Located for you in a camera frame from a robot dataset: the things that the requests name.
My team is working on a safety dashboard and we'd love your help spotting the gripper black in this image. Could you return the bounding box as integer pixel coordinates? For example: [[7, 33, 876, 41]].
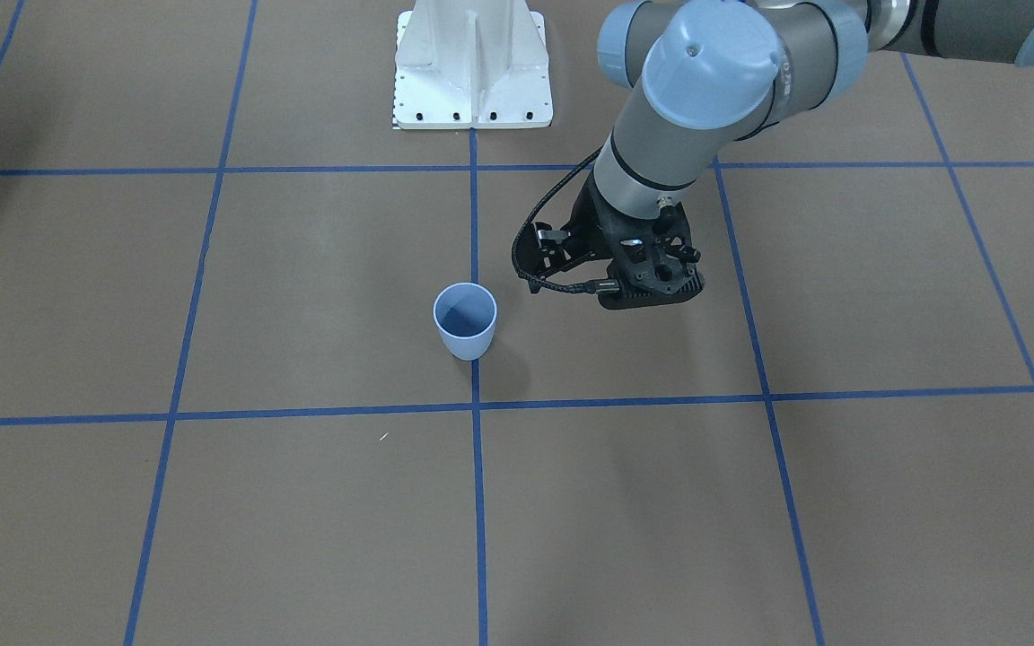
[[530, 172, 662, 275]]

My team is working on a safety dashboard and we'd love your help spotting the light blue plastic cup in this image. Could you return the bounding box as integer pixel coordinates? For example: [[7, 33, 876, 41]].
[[432, 282, 499, 362]]

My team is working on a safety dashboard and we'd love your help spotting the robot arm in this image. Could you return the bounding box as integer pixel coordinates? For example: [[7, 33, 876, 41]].
[[512, 1, 1034, 293]]

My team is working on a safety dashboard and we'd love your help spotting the black camera cable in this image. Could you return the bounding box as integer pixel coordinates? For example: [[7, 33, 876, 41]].
[[511, 151, 621, 297]]

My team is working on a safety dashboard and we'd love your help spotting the white pedestal column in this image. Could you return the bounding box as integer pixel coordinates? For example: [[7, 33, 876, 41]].
[[391, 1, 554, 130]]

